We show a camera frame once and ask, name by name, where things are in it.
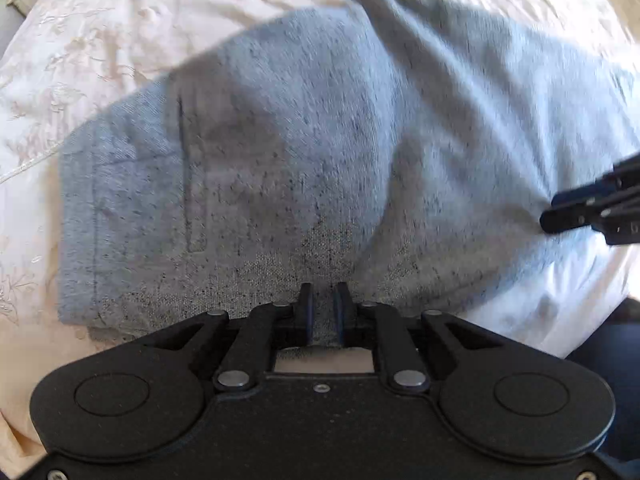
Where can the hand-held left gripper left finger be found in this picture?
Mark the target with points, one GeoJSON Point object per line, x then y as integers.
{"type": "Point", "coordinates": [306, 312]}

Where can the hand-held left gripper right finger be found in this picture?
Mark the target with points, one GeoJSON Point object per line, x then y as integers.
{"type": "Point", "coordinates": [342, 312]}

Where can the grey-blue speckled pants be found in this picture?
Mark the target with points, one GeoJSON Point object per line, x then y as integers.
{"type": "Point", "coordinates": [275, 160]}

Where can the cream embroidered bedspread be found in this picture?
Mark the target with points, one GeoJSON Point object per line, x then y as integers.
{"type": "Point", "coordinates": [100, 35]}

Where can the white bed sheet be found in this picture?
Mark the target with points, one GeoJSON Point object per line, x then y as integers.
{"type": "Point", "coordinates": [550, 300]}

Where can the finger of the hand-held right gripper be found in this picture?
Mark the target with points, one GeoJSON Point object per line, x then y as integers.
{"type": "Point", "coordinates": [570, 220]}
{"type": "Point", "coordinates": [580, 195]}

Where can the dark blue cloth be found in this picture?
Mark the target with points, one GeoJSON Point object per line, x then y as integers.
{"type": "Point", "coordinates": [610, 385]}

